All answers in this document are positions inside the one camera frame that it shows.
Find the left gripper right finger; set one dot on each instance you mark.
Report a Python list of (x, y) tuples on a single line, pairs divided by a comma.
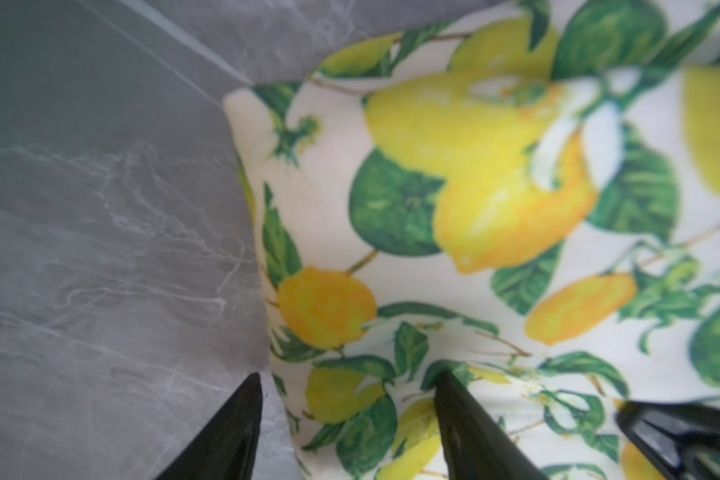
[(474, 445)]

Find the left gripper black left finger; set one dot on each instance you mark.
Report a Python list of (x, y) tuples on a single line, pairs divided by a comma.
[(225, 449)]

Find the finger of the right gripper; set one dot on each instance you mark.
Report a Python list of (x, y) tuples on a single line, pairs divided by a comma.
[(671, 441)]

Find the yellow green patterned skirt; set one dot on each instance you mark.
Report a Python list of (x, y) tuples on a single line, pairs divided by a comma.
[(527, 197)]

